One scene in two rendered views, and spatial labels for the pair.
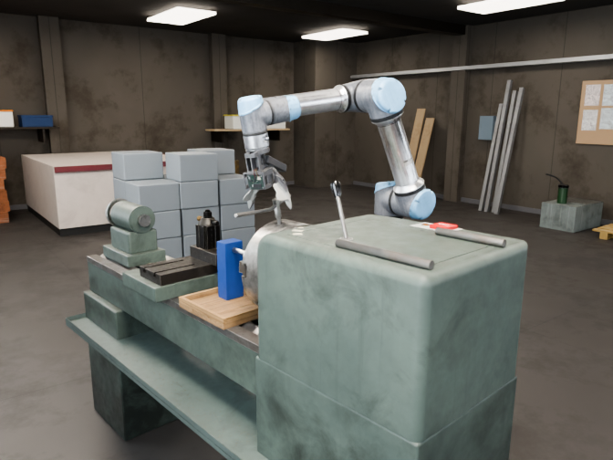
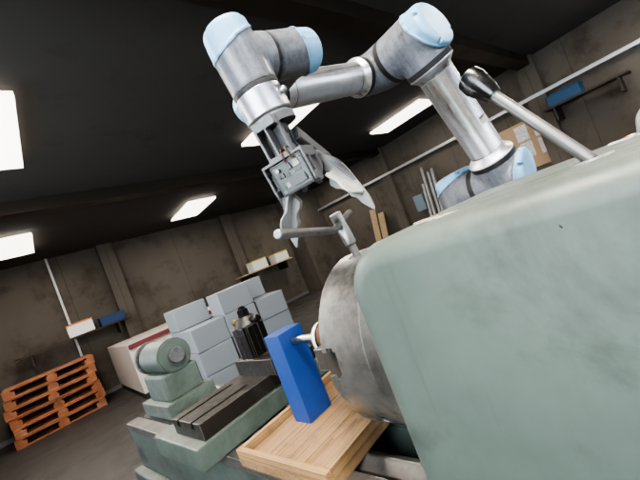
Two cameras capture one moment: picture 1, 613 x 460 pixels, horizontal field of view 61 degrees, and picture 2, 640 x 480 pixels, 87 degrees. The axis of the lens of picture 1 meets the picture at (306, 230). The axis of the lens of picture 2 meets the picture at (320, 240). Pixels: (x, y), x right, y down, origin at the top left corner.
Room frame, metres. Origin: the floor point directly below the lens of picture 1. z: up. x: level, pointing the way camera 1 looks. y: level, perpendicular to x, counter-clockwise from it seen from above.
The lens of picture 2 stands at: (1.08, 0.19, 1.27)
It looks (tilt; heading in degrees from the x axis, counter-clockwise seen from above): 1 degrees up; 356
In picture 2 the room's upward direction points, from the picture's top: 21 degrees counter-clockwise
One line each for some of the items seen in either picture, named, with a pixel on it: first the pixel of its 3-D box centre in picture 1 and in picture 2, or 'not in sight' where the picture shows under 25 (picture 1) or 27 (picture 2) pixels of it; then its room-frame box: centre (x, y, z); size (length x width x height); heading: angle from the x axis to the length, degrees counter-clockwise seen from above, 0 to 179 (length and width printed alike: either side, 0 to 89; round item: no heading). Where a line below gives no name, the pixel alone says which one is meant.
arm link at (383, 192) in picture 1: (390, 197); (461, 192); (2.05, -0.33, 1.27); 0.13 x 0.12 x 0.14; 32
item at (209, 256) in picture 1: (212, 253); (266, 360); (2.19, 0.41, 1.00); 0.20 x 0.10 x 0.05; 43
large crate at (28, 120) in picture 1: (36, 120); (111, 318); (8.60, 4.36, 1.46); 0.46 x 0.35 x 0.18; 127
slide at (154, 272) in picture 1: (196, 266); (250, 385); (2.17, 0.47, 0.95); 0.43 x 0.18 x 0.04; 133
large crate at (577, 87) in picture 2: not in sight; (565, 94); (6.35, -4.96, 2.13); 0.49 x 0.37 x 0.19; 37
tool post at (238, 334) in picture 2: (208, 235); (252, 339); (2.20, 0.42, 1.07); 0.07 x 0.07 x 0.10; 43
